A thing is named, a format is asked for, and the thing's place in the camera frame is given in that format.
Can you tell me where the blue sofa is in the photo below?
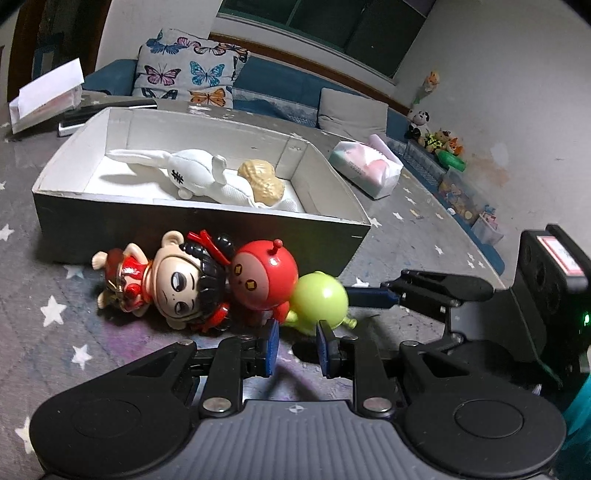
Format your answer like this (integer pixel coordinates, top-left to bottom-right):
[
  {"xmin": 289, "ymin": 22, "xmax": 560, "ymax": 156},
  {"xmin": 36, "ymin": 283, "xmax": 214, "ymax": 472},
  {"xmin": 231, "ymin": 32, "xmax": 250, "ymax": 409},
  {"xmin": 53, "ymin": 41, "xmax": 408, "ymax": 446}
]
[{"xmin": 82, "ymin": 58, "xmax": 467, "ymax": 195}]

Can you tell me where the white paper box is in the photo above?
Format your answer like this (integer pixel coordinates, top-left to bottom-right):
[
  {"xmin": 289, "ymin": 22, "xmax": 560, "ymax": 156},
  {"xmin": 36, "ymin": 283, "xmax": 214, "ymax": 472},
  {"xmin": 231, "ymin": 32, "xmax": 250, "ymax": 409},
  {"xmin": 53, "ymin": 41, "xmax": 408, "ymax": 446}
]
[{"xmin": 9, "ymin": 60, "xmax": 86, "ymax": 135}]

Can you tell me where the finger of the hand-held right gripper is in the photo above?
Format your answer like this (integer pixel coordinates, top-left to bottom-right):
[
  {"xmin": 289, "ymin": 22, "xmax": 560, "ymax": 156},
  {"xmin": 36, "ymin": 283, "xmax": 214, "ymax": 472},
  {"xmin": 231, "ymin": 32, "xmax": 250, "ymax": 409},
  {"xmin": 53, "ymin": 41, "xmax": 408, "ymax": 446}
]
[
  {"xmin": 344, "ymin": 270, "xmax": 496, "ymax": 320},
  {"xmin": 427, "ymin": 330, "xmax": 465, "ymax": 358}
]

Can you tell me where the green round toy figure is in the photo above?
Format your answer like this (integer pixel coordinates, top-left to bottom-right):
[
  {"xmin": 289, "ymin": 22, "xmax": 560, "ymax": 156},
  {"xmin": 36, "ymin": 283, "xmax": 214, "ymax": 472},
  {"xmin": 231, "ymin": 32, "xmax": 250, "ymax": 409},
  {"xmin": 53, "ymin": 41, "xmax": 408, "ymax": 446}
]
[{"xmin": 281, "ymin": 271, "xmax": 359, "ymax": 335}]

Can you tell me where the clear bin of toys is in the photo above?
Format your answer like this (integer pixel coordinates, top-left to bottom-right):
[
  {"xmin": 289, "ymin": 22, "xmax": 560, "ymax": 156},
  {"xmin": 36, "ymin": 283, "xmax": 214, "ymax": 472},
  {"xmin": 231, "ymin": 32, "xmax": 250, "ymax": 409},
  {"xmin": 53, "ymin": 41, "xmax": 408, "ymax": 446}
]
[{"xmin": 436, "ymin": 167, "xmax": 491, "ymax": 228}]

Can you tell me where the grey cushion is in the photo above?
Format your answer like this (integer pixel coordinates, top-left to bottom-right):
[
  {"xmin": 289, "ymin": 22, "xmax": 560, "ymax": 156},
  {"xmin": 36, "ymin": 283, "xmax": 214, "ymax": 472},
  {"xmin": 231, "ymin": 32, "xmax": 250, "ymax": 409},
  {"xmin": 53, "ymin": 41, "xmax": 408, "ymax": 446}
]
[{"xmin": 316, "ymin": 88, "xmax": 389, "ymax": 142}]

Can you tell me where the small clear storage box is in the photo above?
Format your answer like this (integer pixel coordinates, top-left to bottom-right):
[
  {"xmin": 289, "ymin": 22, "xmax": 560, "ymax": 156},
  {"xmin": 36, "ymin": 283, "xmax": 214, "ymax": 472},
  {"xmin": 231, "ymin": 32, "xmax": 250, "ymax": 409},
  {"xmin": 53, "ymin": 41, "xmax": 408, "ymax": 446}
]
[{"xmin": 471, "ymin": 210, "xmax": 505, "ymax": 246}]

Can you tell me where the green plastic toy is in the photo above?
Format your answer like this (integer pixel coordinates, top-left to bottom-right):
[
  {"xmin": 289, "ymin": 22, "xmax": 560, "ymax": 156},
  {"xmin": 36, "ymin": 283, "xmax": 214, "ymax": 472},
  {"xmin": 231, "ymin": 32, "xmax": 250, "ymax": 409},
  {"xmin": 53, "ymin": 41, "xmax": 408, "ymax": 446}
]
[{"xmin": 437, "ymin": 150, "xmax": 467, "ymax": 171}]

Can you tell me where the cardboard box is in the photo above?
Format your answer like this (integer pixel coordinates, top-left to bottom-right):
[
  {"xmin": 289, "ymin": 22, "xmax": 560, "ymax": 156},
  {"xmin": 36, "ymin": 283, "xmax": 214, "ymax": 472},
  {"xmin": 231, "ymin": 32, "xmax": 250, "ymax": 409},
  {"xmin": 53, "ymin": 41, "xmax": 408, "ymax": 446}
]
[{"xmin": 31, "ymin": 106, "xmax": 372, "ymax": 278}]

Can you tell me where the black flat case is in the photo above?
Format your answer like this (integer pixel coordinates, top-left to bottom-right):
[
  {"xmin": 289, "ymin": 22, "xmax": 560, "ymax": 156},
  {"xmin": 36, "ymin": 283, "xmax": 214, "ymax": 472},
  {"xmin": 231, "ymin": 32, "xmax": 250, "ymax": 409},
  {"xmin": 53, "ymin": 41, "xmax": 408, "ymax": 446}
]
[{"xmin": 58, "ymin": 98, "xmax": 158, "ymax": 137}]

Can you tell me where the red dress doll figure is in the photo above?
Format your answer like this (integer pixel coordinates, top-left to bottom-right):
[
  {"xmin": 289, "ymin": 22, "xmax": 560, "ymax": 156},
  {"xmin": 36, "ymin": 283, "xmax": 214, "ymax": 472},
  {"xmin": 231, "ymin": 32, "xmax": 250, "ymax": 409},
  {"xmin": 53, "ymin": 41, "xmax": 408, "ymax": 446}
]
[{"xmin": 91, "ymin": 230, "xmax": 237, "ymax": 334}]

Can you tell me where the butterfly print pillow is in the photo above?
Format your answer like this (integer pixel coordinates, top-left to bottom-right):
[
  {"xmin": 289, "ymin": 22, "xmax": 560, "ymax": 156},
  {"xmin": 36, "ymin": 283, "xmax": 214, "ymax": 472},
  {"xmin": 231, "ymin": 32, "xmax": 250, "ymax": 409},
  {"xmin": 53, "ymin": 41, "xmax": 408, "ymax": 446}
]
[{"xmin": 132, "ymin": 28, "xmax": 250, "ymax": 110}]

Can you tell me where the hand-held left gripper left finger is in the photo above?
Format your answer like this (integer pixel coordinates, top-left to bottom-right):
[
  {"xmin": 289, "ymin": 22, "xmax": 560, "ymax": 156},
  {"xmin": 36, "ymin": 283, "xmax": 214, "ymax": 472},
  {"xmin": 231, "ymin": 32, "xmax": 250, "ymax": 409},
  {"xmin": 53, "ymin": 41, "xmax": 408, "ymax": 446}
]
[{"xmin": 121, "ymin": 320, "xmax": 281, "ymax": 413}]

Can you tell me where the beige peanut toy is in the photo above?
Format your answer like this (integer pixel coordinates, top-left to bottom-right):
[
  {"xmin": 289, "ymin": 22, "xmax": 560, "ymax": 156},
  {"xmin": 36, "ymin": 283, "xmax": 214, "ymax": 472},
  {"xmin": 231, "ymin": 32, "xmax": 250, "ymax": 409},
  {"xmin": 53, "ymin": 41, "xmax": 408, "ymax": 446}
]
[{"xmin": 237, "ymin": 159, "xmax": 286, "ymax": 208}]

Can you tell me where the white plush rabbit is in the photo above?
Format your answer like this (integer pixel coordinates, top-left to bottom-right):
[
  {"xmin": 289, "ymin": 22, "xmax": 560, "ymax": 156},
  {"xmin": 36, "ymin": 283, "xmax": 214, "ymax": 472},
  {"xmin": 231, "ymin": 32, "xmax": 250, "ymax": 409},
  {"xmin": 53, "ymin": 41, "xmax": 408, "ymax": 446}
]
[{"xmin": 105, "ymin": 148, "xmax": 252, "ymax": 204}]

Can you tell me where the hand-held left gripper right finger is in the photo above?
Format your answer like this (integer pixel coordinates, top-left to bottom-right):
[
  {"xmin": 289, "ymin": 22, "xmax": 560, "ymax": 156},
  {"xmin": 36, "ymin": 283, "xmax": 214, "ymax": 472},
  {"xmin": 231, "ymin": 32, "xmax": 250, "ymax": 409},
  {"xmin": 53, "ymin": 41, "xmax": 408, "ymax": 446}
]
[{"xmin": 317, "ymin": 320, "xmax": 472, "ymax": 413}]

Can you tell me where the panda plush toy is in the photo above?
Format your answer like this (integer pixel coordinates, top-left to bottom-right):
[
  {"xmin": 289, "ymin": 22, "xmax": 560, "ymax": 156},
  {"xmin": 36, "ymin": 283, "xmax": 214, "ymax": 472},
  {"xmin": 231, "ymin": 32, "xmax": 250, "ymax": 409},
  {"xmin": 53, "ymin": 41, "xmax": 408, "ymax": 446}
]
[{"xmin": 405, "ymin": 110, "xmax": 433, "ymax": 140}]

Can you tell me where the grey star-patterned mat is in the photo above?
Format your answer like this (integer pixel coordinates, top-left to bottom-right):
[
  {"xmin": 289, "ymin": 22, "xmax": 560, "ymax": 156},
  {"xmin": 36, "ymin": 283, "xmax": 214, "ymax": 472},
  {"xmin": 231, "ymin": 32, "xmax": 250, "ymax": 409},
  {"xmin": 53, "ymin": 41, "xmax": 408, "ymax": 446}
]
[{"xmin": 0, "ymin": 90, "xmax": 509, "ymax": 480}]

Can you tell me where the wooden door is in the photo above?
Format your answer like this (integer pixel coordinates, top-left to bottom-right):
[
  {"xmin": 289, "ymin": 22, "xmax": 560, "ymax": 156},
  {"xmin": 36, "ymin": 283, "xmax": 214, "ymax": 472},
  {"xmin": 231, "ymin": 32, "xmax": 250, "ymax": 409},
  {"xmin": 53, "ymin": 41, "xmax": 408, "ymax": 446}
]
[{"xmin": 8, "ymin": 0, "xmax": 113, "ymax": 100}]

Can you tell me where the red round robot toy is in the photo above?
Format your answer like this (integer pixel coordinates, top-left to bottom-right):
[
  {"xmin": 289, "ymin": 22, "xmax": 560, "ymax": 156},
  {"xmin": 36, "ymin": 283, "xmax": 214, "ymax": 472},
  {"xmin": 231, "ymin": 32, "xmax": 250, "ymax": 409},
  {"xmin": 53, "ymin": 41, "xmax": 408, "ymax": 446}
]
[{"xmin": 229, "ymin": 239, "xmax": 300, "ymax": 325}]

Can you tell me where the window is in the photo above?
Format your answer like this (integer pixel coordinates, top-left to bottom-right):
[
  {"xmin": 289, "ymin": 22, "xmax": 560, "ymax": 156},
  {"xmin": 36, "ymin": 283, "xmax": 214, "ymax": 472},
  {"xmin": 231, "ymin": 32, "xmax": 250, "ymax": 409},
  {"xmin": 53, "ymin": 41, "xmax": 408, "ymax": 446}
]
[{"xmin": 216, "ymin": 0, "xmax": 438, "ymax": 52}]

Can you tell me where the tissue pack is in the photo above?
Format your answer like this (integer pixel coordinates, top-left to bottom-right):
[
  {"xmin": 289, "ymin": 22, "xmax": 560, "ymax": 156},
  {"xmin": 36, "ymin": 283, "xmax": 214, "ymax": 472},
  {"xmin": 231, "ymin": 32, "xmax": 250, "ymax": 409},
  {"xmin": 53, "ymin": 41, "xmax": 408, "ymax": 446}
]
[{"xmin": 328, "ymin": 134, "xmax": 404, "ymax": 200}]

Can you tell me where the pile of small plush toys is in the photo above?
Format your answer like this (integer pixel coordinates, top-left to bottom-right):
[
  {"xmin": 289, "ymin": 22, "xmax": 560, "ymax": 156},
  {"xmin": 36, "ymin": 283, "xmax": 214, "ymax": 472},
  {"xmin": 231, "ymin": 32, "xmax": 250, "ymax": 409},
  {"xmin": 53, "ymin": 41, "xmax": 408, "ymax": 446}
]
[{"xmin": 421, "ymin": 128, "xmax": 465, "ymax": 155}]

